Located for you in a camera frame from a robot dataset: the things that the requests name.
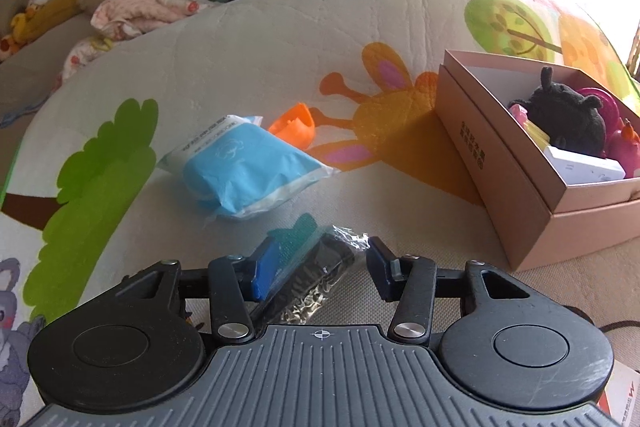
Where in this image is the black roll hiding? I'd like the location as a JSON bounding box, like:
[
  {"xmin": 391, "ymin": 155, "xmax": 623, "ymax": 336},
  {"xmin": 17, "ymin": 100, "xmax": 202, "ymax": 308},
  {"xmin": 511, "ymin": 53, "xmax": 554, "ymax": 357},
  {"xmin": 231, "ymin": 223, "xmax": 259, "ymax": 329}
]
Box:
[{"xmin": 250, "ymin": 225, "xmax": 370, "ymax": 329}]

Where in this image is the blue tissue pack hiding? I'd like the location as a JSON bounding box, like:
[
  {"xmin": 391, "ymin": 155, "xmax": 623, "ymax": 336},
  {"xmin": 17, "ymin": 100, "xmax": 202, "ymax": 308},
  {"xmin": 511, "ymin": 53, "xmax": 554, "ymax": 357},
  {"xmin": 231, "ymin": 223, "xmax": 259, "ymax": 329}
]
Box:
[{"xmin": 158, "ymin": 115, "xmax": 338, "ymax": 220}]

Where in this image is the orange plastic shell toy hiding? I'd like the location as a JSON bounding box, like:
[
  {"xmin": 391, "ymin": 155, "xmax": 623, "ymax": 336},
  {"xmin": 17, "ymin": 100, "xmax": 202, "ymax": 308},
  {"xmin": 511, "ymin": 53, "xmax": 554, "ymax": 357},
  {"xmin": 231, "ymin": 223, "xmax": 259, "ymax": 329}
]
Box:
[{"xmin": 268, "ymin": 102, "xmax": 316, "ymax": 150}]

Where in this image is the pink yellow stool toy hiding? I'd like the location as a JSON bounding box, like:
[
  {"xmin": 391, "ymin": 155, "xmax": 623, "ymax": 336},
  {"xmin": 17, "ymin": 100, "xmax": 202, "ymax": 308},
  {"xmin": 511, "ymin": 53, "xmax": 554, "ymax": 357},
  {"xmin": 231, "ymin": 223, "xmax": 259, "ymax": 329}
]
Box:
[{"xmin": 509, "ymin": 104, "xmax": 550, "ymax": 151}]

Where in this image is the black plush toy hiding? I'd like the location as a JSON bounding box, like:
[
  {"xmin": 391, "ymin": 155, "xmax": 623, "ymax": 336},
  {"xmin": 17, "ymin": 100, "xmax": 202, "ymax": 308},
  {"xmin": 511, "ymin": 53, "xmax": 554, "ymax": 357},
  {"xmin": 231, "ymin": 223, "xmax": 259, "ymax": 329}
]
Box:
[{"xmin": 508, "ymin": 66, "xmax": 606, "ymax": 156}]

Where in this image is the pink plastic basket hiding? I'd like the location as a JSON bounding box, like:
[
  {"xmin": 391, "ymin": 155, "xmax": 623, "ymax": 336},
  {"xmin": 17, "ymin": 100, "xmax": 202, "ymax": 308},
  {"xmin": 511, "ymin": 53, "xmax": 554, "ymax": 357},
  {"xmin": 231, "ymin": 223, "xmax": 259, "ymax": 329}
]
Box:
[{"xmin": 577, "ymin": 87, "xmax": 620, "ymax": 136}]

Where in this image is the white battery charger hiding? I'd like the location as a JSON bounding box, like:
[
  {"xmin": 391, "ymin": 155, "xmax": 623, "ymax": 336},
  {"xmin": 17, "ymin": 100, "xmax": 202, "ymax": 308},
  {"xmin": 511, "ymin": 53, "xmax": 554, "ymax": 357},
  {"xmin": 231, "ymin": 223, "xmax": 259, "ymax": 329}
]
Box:
[{"xmin": 544, "ymin": 146, "xmax": 626, "ymax": 186}]

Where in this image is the red white W box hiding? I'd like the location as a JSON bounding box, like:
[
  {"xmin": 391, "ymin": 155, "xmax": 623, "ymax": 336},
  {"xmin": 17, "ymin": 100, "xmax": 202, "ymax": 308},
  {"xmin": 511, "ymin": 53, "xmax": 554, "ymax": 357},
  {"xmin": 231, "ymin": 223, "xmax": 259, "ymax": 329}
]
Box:
[{"xmin": 597, "ymin": 360, "xmax": 639, "ymax": 427}]

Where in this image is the pink cardboard box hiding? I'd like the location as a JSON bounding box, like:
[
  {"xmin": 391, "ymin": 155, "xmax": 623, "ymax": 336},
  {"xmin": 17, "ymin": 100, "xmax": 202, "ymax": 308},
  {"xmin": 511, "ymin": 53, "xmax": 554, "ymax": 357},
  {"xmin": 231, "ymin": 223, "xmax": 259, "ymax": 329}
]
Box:
[{"xmin": 436, "ymin": 50, "xmax": 639, "ymax": 270}]

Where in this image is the colourful cartoon play mat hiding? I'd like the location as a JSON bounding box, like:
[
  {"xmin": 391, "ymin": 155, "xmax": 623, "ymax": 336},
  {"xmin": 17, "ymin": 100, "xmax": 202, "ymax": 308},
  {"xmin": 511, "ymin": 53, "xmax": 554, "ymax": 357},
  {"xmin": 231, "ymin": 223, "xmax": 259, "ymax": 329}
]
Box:
[{"xmin": 1, "ymin": 0, "xmax": 639, "ymax": 426}]

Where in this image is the pink floral cloth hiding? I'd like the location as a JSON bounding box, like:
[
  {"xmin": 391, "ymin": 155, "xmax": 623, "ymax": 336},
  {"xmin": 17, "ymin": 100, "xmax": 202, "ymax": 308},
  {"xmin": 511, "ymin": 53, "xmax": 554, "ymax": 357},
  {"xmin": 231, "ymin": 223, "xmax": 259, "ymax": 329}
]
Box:
[{"xmin": 56, "ymin": 0, "xmax": 218, "ymax": 87}]

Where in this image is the yellow plush toy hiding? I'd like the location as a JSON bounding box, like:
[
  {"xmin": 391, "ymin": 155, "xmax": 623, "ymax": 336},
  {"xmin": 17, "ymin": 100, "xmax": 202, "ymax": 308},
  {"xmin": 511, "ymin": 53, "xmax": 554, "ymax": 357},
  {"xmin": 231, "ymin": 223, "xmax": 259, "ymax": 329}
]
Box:
[{"xmin": 1, "ymin": 0, "xmax": 81, "ymax": 61}]

